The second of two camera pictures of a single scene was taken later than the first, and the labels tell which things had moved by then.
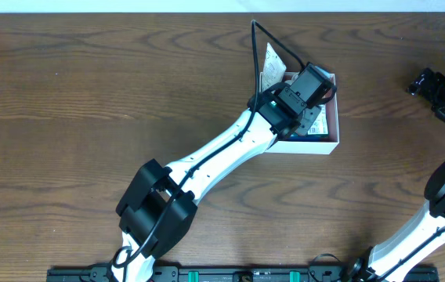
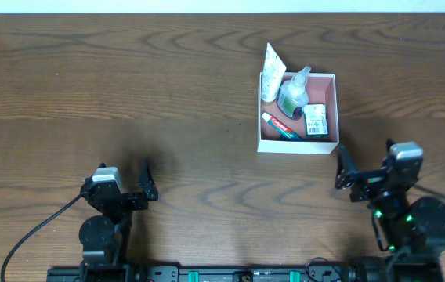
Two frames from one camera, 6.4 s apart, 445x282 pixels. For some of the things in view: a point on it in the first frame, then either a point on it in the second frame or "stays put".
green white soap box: x=320 y=127 stays put
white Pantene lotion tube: x=273 y=69 stays put
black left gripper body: x=311 y=118 → x=127 y=197
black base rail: x=224 y=272 stays put
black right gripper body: x=425 y=84 → x=367 y=178
